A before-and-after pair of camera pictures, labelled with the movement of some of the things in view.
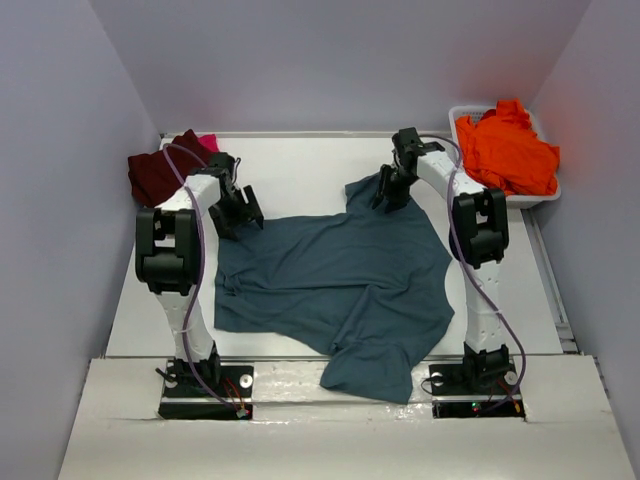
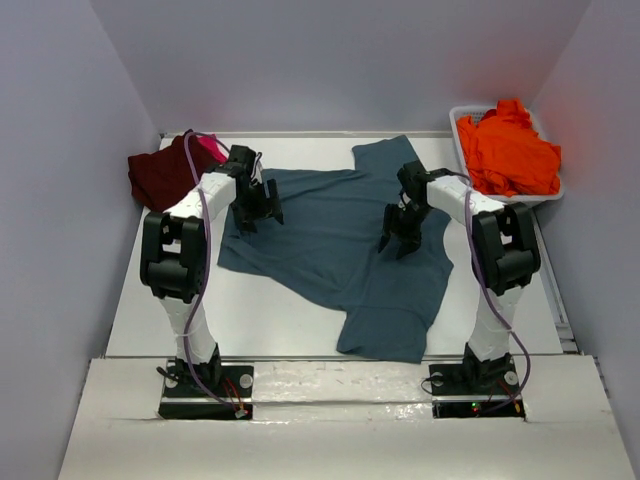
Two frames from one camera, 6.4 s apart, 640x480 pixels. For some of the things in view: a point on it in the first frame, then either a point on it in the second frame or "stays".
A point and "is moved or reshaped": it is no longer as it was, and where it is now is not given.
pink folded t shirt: x=209 y=141 stays
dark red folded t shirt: x=153 y=176 stays
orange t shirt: x=503 y=152 stays
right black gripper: x=397 y=199 to x=411 y=239
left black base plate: x=231 y=400 stays
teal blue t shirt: x=369 y=286 is moved or reshaped
